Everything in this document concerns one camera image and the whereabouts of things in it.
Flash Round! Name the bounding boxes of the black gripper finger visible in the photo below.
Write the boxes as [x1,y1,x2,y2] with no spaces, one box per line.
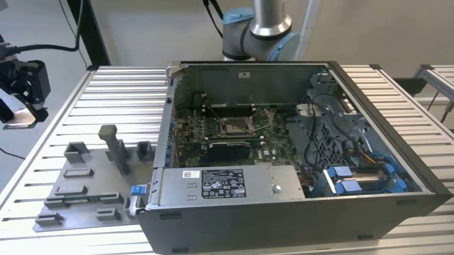
[0,98,17,124]
[18,91,49,123]

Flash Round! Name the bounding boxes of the black RAM slot white clips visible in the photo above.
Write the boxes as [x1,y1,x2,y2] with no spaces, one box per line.
[200,104,256,114]
[203,134,264,141]

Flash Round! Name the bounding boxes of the CPU socket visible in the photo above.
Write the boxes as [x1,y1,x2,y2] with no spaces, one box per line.
[219,117,253,137]

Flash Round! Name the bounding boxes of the grey parts rack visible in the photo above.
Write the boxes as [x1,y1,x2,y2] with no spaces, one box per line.
[32,124,160,233]

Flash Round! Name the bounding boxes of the green RAM stick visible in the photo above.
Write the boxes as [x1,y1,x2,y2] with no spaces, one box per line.
[46,194,120,203]

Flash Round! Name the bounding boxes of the blue case latch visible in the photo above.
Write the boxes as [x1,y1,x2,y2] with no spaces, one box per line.
[129,184,148,198]

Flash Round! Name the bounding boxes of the thin metal locking lever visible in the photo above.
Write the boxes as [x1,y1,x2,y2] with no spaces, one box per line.
[207,104,224,120]

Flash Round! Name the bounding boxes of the black expansion card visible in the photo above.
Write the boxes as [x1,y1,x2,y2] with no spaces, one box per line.
[207,141,252,164]

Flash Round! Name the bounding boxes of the metal socket cover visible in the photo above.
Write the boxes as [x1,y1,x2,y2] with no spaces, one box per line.
[248,108,281,132]

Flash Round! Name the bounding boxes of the silver power supply unit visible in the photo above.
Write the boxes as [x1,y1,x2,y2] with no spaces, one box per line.
[157,165,307,208]

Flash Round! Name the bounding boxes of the green motherboard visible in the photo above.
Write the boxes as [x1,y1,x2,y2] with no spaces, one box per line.
[172,105,307,168]

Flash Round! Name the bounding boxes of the black open PC case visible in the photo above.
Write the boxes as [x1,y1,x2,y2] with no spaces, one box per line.
[134,60,454,253]

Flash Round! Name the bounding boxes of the grey metal disk bay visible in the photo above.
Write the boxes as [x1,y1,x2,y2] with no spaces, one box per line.
[285,87,372,171]

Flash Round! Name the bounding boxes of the hard disk in blue carrier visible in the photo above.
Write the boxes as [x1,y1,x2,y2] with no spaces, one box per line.
[323,164,395,182]
[332,177,410,198]

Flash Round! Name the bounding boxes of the aluminium side table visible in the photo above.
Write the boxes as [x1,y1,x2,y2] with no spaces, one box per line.
[414,63,454,125]

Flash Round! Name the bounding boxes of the black camera cable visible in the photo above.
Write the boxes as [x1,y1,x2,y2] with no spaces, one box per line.
[9,0,85,54]

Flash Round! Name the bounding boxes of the black floor cable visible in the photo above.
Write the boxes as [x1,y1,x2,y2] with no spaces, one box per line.
[0,147,26,160]

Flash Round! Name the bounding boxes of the black frame post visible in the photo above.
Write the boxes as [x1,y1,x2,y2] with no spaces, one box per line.
[76,0,112,71]

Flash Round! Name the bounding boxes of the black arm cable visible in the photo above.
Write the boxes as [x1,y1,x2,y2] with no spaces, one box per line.
[200,0,224,39]

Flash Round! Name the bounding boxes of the black wire in case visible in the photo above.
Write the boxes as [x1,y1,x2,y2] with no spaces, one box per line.
[313,94,359,163]
[303,94,321,168]

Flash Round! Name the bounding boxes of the black bracket block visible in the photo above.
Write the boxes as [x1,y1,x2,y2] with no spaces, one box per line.
[391,77,427,97]

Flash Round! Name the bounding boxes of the thin hanging cable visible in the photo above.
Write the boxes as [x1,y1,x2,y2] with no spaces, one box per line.
[426,89,452,123]

